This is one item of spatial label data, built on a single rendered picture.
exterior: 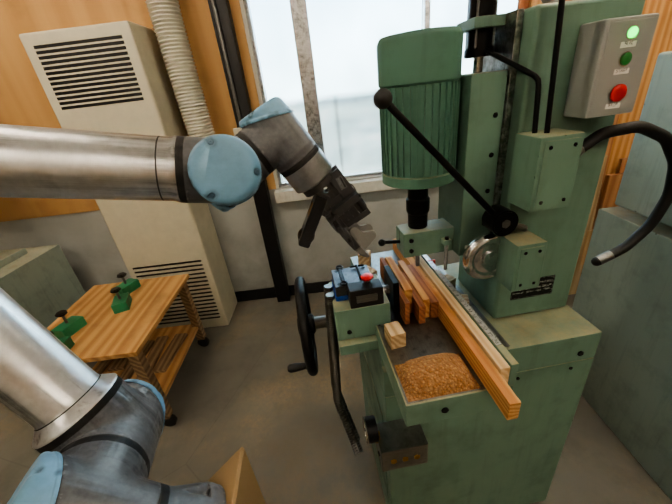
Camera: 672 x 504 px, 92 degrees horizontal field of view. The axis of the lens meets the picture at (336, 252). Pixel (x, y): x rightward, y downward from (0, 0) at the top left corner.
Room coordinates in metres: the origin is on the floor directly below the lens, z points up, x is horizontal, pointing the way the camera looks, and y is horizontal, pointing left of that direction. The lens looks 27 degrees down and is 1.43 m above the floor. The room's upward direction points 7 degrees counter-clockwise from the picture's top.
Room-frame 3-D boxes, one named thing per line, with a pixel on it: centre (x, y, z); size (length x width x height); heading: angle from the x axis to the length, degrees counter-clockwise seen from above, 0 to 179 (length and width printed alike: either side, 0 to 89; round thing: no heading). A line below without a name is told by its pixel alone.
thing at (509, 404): (0.68, -0.23, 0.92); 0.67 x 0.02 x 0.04; 4
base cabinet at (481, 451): (0.81, -0.35, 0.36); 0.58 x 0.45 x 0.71; 94
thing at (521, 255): (0.65, -0.42, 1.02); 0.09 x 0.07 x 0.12; 4
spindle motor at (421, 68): (0.80, -0.23, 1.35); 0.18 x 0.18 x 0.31
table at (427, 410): (0.70, -0.13, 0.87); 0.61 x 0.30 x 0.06; 4
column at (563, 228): (0.82, -0.52, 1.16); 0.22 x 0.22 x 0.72; 4
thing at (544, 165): (0.66, -0.45, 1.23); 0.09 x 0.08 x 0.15; 94
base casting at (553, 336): (0.80, -0.35, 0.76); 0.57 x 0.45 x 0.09; 94
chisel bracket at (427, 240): (0.79, -0.25, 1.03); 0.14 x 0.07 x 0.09; 94
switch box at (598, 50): (0.68, -0.56, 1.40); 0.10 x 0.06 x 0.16; 94
